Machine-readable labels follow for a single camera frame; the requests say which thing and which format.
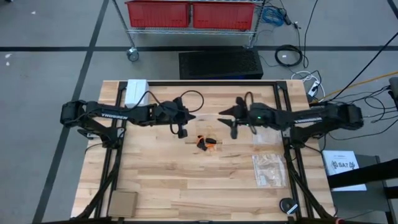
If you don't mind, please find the white cardboard box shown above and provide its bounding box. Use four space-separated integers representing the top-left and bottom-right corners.
124 79 150 108

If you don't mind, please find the brown cardboard piece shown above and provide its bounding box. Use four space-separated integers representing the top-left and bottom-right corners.
108 190 139 218

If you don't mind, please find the red plastic bin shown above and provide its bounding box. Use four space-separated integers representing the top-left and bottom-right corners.
125 0 191 29
192 1 256 31

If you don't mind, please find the grey side table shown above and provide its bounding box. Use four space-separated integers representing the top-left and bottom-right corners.
326 154 398 224

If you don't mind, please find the black perforated metal case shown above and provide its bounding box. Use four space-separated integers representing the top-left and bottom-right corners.
178 49 264 80

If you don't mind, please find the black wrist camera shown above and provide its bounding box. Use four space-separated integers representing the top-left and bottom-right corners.
239 105 254 125
167 104 187 124

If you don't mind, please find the black hanging cable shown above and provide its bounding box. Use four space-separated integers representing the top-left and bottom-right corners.
328 39 398 103

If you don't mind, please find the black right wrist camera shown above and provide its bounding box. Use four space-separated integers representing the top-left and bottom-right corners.
239 105 254 125

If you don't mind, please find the black left camera cable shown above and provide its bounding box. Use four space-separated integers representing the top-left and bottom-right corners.
141 89 205 114

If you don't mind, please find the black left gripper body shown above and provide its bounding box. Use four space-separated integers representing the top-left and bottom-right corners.
154 96 189 140

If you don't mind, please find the black bar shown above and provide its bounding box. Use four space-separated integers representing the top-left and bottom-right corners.
326 158 398 190

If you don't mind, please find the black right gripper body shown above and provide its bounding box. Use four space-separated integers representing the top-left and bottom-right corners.
230 96 276 140

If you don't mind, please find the white power strip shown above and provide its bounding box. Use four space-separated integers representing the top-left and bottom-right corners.
307 80 321 98

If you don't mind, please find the yellow floor cable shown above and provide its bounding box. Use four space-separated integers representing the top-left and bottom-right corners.
310 70 398 104

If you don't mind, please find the black right camera cable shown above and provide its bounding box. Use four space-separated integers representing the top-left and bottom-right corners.
243 90 255 106

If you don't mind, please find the white printed booklet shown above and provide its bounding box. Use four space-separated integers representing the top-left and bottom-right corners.
322 150 368 192

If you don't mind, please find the chrome wire shelving cart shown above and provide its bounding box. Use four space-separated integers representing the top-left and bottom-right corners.
111 0 267 62

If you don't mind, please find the black coiled cable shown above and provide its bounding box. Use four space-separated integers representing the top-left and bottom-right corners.
274 44 304 68

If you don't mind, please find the black aluminium table frame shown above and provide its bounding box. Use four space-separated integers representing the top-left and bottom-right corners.
73 80 338 224

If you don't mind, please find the black tape roll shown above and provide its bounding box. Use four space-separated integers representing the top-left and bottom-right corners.
279 197 299 215

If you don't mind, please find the blue coiled cable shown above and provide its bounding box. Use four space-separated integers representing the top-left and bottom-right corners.
260 6 286 27

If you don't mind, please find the white cable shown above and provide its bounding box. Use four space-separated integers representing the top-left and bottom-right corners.
290 70 326 100

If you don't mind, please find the black camera cable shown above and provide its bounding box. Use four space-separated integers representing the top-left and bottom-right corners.
243 90 255 106
141 89 205 114

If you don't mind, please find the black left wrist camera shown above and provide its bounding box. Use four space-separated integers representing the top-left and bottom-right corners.
167 104 187 124

